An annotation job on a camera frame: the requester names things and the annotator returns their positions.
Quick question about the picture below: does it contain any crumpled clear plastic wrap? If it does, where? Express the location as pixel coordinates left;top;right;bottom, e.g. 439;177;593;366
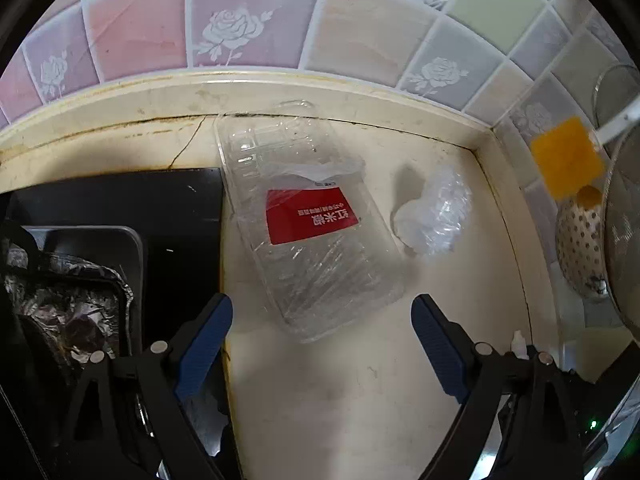
391;165;473;257

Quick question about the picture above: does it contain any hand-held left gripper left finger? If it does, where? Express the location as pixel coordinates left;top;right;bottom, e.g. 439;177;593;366
37;293;234;480

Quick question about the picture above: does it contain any clear plastic bag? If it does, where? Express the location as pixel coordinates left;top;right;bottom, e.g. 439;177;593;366
177;390;231;458

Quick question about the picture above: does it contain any perforated metal skimmer spoon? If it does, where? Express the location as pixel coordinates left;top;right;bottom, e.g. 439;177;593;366
556;185;608;303

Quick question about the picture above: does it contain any metal mesh strainer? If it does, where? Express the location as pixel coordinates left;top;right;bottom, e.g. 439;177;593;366
591;64;640;143
602;130;640;346

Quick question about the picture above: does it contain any black stove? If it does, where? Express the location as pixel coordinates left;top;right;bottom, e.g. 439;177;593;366
0;167;236;480

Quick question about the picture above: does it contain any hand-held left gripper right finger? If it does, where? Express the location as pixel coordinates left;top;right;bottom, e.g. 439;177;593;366
411;294;586;480

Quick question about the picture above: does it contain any yellow sponge pad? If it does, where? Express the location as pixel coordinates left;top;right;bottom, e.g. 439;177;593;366
530;116;606;200

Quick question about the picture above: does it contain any clear plastic tray red label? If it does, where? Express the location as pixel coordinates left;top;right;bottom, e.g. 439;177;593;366
214;99;406;345

